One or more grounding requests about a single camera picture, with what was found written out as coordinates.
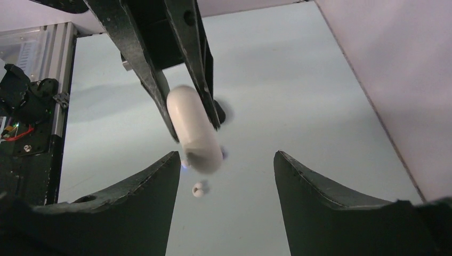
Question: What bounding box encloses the white earbud right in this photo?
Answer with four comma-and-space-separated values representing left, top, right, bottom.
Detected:
191, 180, 209, 198

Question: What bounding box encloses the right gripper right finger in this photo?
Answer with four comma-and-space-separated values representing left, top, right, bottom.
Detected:
273, 151, 451, 255

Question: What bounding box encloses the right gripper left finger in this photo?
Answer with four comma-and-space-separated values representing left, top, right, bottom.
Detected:
1, 151, 181, 255

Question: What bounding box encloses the white earbud charging case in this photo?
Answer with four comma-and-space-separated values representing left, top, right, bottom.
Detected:
166, 85, 223, 174

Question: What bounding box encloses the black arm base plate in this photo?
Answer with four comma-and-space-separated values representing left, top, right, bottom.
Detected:
1, 125, 64, 205

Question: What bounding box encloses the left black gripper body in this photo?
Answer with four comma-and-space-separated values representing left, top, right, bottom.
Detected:
38, 1, 184, 69

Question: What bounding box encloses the left controller board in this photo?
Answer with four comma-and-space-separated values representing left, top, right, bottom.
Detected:
1, 123, 34, 142

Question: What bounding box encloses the black earbud charging case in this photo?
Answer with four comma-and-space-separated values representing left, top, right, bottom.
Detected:
214, 100, 227, 124

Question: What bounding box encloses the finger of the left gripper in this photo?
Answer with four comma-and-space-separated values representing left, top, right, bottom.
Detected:
85, 0, 179, 143
164, 0, 221, 130

